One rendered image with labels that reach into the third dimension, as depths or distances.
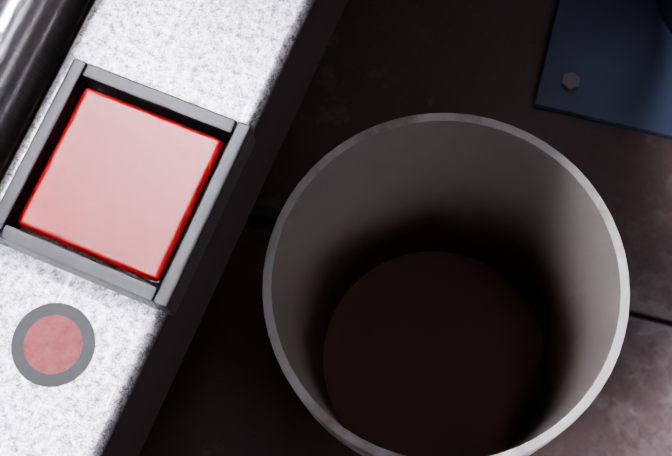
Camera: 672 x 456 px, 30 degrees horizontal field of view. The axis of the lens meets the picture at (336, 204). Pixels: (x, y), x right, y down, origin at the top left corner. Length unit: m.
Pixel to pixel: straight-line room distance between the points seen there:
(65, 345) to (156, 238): 0.05
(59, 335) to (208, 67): 0.12
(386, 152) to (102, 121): 0.65
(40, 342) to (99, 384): 0.03
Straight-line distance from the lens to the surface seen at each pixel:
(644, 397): 1.41
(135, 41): 0.52
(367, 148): 1.09
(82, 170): 0.49
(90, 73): 0.49
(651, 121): 1.48
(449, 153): 1.14
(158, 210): 0.47
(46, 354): 0.48
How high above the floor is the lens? 1.37
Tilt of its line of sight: 73 degrees down
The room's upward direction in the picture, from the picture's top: 10 degrees counter-clockwise
